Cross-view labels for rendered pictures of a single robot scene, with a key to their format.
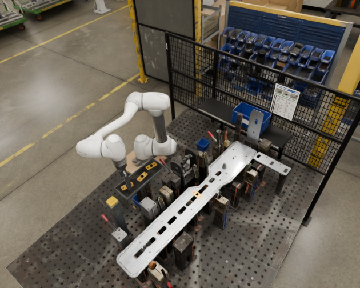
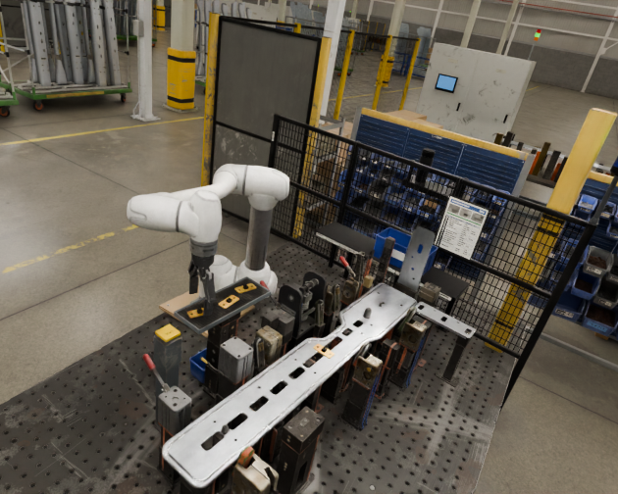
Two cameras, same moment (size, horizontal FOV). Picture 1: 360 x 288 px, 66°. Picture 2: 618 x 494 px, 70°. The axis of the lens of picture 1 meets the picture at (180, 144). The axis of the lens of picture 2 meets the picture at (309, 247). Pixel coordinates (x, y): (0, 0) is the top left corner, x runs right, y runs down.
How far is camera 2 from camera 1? 0.63 m
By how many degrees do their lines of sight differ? 19
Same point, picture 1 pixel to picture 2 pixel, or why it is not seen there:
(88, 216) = (92, 388)
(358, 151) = (540, 352)
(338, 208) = (525, 435)
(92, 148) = (162, 207)
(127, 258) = (186, 448)
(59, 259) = (13, 467)
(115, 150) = (207, 215)
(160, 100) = (277, 179)
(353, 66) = (573, 170)
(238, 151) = (387, 297)
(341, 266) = not seen: outside the picture
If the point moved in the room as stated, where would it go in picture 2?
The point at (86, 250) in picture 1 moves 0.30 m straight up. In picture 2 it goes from (77, 450) to (70, 389)
